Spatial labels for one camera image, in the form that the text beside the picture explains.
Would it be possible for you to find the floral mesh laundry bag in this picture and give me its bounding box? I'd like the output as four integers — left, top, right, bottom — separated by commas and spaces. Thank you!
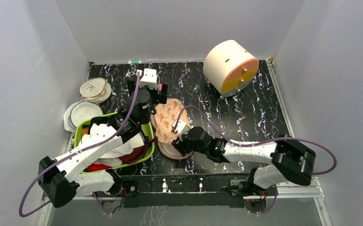
150, 98, 193, 160

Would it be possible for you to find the white bra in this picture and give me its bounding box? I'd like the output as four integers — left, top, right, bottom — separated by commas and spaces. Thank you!
78, 123, 147, 167

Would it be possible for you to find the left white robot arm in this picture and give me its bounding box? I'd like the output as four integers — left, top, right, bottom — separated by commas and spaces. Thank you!
38, 80, 168, 208

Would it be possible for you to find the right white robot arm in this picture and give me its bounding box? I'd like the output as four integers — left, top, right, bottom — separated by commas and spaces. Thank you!
172, 127, 316, 196

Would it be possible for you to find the dark red bra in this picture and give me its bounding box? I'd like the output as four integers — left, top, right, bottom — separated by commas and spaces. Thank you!
86, 137, 159, 172

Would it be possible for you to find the white round mesh bag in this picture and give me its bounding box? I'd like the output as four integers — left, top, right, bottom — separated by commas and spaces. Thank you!
63, 101, 103, 132

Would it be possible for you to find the small green white marker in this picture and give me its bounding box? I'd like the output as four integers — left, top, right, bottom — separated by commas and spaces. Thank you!
128, 61, 142, 65

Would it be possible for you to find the green plastic basket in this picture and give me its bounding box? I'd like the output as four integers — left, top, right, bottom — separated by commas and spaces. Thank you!
71, 119, 155, 174

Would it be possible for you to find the cream cylindrical drum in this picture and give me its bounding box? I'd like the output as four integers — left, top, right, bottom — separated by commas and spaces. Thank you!
203, 40, 259, 97

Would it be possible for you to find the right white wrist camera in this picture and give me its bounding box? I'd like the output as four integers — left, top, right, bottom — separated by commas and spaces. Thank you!
173, 120, 190, 135

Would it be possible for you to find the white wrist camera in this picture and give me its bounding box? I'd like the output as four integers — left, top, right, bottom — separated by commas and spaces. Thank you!
136, 68, 158, 90
173, 120, 190, 135

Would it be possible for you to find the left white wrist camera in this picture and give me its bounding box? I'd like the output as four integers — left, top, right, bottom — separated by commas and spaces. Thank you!
136, 68, 158, 90

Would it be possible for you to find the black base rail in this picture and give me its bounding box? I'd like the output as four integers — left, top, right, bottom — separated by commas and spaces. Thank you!
88, 174, 272, 209

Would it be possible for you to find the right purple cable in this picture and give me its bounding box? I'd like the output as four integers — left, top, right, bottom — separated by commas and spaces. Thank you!
172, 105, 338, 215

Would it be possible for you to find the purple cable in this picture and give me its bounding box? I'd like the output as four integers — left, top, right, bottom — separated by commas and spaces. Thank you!
18, 70, 142, 218
172, 105, 338, 215

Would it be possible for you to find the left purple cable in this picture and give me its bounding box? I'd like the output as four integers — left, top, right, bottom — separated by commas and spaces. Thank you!
18, 70, 142, 218

